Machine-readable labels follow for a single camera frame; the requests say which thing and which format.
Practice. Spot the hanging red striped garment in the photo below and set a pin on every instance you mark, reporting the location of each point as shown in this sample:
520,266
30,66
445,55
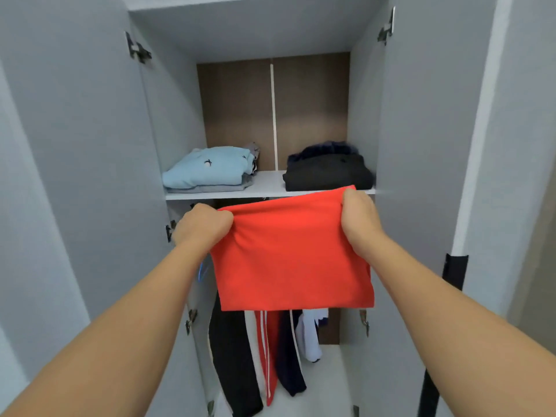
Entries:
268,351

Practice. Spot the folded navy garment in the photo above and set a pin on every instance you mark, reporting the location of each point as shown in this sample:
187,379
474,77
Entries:
323,151

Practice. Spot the grey wardrobe door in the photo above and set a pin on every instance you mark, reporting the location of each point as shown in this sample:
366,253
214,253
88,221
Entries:
82,160
417,169

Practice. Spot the hanging navy garment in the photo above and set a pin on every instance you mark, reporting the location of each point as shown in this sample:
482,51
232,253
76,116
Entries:
289,351

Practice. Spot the person's right forearm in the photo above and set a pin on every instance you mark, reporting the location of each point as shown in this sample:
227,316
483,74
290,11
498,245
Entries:
460,338

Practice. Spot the person's left fingers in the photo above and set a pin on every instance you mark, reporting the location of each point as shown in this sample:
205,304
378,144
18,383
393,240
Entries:
217,219

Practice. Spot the white wardrobe shelf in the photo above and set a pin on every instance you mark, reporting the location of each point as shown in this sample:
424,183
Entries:
269,186

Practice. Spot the person's right fingers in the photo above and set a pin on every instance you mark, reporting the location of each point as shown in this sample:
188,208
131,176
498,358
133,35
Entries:
351,208

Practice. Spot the person's left forearm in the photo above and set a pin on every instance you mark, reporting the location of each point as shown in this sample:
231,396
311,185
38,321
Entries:
100,343

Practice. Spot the person's right hand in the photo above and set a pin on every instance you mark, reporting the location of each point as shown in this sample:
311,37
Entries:
358,225

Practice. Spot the folded light blue sweater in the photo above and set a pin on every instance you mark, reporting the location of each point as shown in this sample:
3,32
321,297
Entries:
208,167

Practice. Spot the person's left hand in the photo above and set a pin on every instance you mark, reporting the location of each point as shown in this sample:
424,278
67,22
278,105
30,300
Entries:
199,227

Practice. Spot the grey wardrobe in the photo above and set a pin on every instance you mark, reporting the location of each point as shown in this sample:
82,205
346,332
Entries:
269,104

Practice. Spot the folded grey garment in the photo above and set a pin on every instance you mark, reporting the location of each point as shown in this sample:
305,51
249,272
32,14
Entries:
243,178

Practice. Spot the hanging black garment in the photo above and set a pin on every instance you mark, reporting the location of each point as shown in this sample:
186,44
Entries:
232,360

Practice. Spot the folded black garment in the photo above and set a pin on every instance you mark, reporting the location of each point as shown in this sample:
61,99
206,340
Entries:
328,172

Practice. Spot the metal door hinge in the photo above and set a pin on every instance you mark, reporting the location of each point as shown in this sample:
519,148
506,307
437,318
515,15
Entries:
170,231
190,320
138,48
365,321
387,28

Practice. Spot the hanging white garment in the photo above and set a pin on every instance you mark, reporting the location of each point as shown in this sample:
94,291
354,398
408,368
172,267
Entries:
310,334

